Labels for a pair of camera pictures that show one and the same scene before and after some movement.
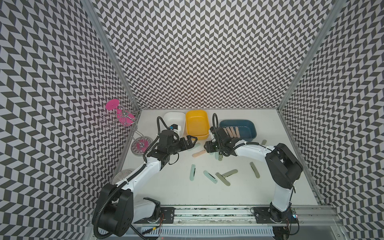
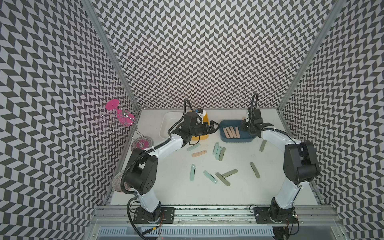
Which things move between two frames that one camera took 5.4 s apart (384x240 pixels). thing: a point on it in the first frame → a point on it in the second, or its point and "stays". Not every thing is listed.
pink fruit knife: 233,132 stays
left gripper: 185,146 → 207,130
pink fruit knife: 198,153 stays
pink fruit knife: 237,132 stays
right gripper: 209,147 → 243,125
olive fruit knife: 255,171 stays
